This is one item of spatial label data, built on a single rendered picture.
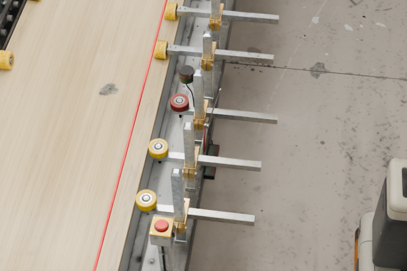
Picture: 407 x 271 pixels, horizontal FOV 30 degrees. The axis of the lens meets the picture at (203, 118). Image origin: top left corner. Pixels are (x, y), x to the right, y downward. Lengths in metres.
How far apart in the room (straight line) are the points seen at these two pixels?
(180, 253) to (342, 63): 2.03
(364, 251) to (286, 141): 0.92
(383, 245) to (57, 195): 1.37
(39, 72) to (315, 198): 1.57
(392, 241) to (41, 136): 1.51
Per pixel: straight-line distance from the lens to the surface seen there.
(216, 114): 3.20
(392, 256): 3.40
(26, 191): 3.00
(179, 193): 2.73
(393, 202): 3.08
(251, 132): 4.23
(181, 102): 3.18
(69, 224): 2.89
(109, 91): 3.25
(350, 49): 4.72
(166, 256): 2.59
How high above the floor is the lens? 3.32
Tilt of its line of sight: 51 degrees down
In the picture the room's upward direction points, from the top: 2 degrees counter-clockwise
